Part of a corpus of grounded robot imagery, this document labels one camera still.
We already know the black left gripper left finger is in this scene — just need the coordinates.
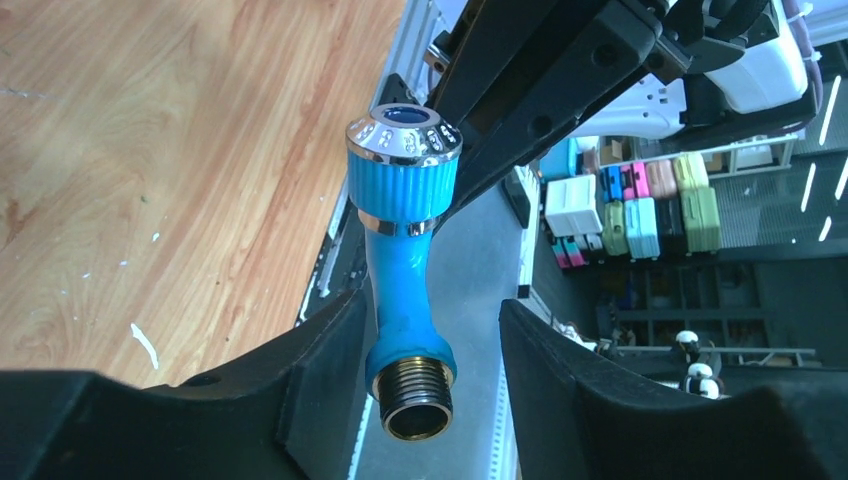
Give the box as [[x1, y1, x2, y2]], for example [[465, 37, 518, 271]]
[[1, 290, 367, 479]]

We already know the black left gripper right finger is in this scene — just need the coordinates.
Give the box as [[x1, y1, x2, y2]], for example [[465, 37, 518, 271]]
[[499, 300, 847, 479]]

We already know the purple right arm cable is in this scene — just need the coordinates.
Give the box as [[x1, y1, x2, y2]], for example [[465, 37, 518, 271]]
[[781, 0, 826, 127]]

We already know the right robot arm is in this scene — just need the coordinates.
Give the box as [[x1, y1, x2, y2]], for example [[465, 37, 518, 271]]
[[428, 1, 822, 211]]

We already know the blue water faucet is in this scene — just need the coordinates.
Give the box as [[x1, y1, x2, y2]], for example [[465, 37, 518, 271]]
[[345, 103, 463, 442]]

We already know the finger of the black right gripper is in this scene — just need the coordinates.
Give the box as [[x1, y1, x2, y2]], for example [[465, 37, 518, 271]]
[[426, 1, 607, 130], [449, 1, 663, 212]]

